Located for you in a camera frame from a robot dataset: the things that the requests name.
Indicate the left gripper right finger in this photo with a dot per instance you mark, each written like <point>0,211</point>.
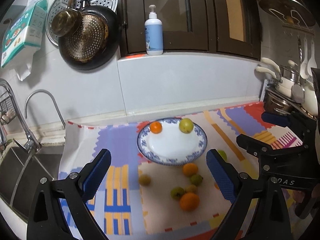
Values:
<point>271,218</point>

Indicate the thin curved steel faucet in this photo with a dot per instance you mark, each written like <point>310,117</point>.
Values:
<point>41,108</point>

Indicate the black frying pan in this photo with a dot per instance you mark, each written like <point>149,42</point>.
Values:
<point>96,40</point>

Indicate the white blue pump bottle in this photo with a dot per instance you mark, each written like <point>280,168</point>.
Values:
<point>153,33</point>

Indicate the hanging steel spatula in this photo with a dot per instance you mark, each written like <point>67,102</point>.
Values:
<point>297,89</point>

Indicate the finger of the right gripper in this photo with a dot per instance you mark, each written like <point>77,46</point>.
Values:
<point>258,149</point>
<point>287,122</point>

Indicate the green apple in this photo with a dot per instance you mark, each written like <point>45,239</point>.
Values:
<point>223,155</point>

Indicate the white ceramic jug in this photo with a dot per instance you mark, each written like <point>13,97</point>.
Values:
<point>310,101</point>

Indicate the brown kiwi fruit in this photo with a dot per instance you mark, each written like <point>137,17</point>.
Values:
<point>144,180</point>

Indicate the hanging white ladle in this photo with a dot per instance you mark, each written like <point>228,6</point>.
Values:
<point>303,57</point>

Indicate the teal white cardboard box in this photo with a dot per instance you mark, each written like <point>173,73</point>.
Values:
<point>24,37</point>

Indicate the white handled pot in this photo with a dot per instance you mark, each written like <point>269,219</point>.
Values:
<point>285,77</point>

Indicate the wire basket on faucet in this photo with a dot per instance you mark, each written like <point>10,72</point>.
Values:
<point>7,111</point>

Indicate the small yellow-green fruit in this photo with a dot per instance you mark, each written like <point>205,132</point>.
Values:
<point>196,179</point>

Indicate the steel kitchen sink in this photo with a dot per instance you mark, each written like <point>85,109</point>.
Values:
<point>21,174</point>

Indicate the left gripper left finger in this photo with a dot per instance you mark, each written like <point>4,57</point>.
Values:
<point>46,219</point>

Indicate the colourful patterned table cloth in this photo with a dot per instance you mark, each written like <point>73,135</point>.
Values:
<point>126,210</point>

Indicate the small brass saucepan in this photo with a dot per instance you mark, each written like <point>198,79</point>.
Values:
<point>66,22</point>

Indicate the large yellow-green apple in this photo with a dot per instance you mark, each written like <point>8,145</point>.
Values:
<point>186,125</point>

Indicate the small green tomato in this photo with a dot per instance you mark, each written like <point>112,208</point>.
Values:
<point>177,192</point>

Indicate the blue rimmed white plate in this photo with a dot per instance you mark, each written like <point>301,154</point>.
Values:
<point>171,147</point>

